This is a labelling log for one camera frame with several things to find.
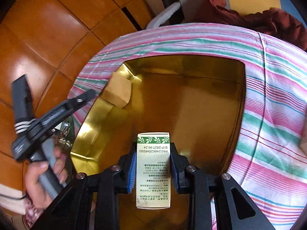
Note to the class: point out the gold metal tin box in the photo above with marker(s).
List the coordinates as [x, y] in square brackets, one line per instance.
[198, 100]

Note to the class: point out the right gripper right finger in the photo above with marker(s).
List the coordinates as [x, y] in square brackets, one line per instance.
[178, 164]

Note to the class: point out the wooden wardrobe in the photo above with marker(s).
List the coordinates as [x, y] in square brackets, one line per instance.
[50, 41]

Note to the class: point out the person left hand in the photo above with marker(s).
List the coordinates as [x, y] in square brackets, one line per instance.
[46, 176]

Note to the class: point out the striped pink green bedsheet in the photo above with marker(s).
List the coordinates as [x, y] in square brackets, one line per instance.
[267, 162]

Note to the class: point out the eyeglasses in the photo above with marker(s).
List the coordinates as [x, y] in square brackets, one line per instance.
[64, 135]

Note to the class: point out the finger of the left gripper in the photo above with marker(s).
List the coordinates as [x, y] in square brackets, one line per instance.
[22, 101]
[80, 101]

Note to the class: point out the green white medicine box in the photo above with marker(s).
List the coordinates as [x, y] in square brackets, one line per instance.
[153, 179]

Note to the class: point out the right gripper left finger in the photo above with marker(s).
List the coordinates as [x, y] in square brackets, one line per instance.
[128, 171]

